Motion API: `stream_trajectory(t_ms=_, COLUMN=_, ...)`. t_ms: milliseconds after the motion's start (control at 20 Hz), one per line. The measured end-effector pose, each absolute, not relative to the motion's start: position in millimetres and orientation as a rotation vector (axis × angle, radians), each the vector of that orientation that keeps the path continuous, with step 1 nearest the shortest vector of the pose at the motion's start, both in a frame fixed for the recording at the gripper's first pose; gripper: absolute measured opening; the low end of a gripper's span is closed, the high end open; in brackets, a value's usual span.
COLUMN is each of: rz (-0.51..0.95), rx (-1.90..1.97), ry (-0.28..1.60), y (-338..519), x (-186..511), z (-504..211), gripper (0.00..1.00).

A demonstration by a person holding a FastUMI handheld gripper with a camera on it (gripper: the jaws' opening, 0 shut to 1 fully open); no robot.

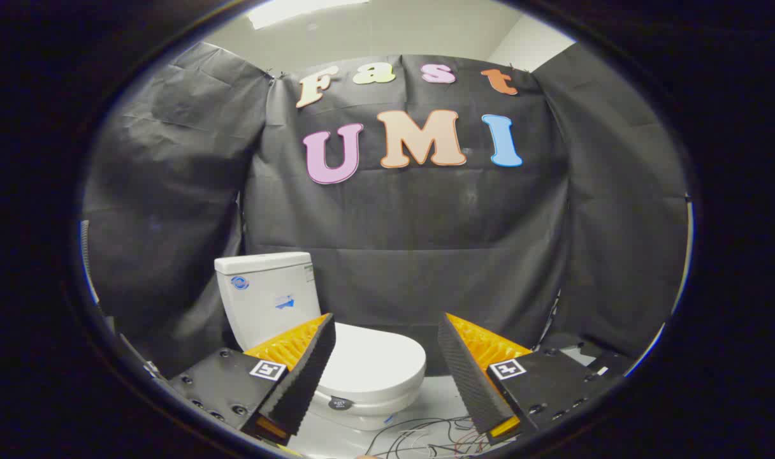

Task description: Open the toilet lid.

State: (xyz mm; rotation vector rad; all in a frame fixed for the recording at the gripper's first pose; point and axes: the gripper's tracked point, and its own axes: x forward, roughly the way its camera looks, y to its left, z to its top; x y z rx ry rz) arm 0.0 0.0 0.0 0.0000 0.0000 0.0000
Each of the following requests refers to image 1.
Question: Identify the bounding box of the tangle of thin cables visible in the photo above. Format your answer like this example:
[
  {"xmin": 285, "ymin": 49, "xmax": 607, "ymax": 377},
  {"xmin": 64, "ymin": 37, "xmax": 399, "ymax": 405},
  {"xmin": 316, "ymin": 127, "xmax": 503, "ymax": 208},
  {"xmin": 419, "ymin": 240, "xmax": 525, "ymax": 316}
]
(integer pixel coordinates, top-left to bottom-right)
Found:
[{"xmin": 365, "ymin": 416, "xmax": 496, "ymax": 459}]

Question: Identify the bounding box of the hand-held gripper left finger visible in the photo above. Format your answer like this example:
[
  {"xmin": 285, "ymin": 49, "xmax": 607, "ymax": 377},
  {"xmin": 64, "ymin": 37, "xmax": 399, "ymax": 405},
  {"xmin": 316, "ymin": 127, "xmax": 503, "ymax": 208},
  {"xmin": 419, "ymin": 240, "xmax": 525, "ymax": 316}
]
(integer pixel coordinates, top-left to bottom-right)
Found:
[{"xmin": 164, "ymin": 312, "xmax": 337, "ymax": 447}]

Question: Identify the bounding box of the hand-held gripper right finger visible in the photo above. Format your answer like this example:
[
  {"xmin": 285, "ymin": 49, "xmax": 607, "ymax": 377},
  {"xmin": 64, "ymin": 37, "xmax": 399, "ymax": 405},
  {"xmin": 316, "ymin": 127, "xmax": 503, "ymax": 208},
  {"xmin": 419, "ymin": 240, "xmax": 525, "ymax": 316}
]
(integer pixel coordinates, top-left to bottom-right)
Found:
[{"xmin": 437, "ymin": 312, "xmax": 619, "ymax": 446}]

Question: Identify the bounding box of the black backdrop cloth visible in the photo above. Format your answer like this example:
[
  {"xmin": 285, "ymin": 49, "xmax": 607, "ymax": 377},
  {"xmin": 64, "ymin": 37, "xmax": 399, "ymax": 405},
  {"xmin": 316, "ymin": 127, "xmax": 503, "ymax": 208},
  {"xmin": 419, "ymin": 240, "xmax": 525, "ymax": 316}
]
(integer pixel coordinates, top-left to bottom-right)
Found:
[{"xmin": 82, "ymin": 41, "xmax": 691, "ymax": 383}]

